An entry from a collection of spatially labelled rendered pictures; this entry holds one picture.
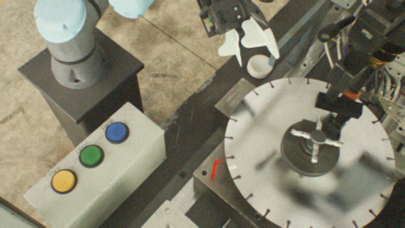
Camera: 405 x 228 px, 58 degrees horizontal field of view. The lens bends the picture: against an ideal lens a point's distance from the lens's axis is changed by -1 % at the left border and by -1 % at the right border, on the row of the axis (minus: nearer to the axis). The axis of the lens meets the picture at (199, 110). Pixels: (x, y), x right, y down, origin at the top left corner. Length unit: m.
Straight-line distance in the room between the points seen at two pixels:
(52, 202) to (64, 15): 0.41
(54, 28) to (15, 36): 1.40
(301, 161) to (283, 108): 0.12
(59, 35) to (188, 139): 0.39
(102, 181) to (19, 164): 1.13
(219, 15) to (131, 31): 1.47
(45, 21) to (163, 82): 1.10
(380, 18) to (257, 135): 0.32
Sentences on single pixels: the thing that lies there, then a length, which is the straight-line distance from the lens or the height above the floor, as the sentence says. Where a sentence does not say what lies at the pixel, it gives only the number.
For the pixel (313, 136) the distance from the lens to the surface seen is 0.70.
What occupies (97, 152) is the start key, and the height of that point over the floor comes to 0.91.
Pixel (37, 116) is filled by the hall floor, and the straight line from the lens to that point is 1.95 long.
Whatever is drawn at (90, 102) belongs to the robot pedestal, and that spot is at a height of 0.75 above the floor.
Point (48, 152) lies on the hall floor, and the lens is 1.84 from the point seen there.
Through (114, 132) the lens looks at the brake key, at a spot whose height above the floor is 0.91.
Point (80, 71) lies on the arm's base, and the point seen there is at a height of 0.81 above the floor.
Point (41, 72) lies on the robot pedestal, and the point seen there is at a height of 0.75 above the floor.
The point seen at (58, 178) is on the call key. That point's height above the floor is 0.91.
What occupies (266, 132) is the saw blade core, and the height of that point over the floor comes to 0.95.
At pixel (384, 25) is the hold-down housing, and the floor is 1.25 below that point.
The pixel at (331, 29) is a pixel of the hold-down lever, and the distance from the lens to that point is 0.55.
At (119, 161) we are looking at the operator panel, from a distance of 0.77.
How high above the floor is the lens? 1.60
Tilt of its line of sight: 61 degrees down
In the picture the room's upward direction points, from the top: 5 degrees clockwise
